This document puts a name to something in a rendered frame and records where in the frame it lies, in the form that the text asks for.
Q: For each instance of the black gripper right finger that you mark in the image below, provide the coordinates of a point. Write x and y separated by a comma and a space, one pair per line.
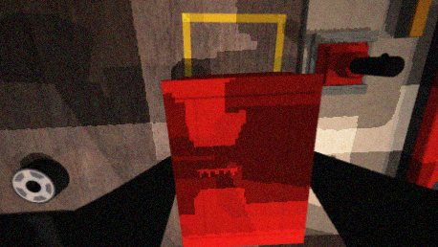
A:
370, 209

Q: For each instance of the black toy car wheel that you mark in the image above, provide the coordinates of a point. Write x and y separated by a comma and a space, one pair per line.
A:
40, 181

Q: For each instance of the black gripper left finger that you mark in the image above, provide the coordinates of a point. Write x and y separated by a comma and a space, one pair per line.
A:
134, 214

